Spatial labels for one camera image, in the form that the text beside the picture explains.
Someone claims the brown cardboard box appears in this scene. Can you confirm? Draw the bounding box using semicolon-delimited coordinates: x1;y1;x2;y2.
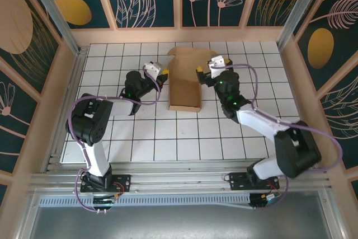
167;45;218;112

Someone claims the grey metal panel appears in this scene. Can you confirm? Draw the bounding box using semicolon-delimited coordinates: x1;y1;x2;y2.
16;191;345;239

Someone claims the aluminium side rail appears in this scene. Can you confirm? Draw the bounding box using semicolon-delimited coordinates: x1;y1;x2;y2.
41;45;89;174

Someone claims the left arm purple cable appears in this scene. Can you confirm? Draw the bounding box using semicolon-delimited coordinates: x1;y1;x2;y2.
68;64;162;212

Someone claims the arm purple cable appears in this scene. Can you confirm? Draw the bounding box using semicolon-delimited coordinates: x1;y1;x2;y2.
209;64;343;211
68;64;162;212

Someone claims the aluminium frame post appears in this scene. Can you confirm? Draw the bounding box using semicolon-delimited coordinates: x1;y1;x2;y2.
276;0;329;52
21;0;82;55

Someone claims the long aluminium base rail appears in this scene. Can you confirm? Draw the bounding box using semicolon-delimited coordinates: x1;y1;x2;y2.
27;158;332;195

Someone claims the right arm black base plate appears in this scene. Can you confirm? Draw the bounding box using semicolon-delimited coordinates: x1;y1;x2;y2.
229;171;280;191

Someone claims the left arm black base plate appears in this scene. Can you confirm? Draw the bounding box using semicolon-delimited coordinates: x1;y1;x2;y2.
80;174;132;194

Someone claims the grey slotted cable duct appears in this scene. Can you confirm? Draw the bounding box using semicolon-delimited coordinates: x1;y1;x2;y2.
39;193;252;209

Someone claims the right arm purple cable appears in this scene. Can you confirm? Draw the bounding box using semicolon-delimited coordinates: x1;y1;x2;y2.
209;64;343;211

